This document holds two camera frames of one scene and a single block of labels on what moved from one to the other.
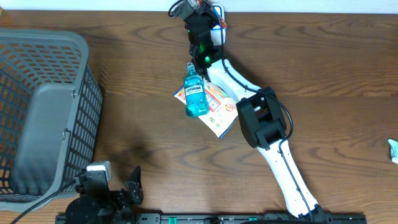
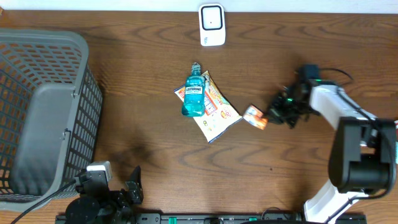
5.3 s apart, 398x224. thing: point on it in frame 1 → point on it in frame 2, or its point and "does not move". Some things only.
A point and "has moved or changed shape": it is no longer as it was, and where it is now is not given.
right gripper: x=211 y=20 → x=273 y=116
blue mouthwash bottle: x=196 y=103 has moved or changed shape
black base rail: x=211 y=218 does not move
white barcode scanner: x=217 y=33 does not move
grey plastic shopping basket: x=50 y=111 does not move
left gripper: x=134 y=188 does not move
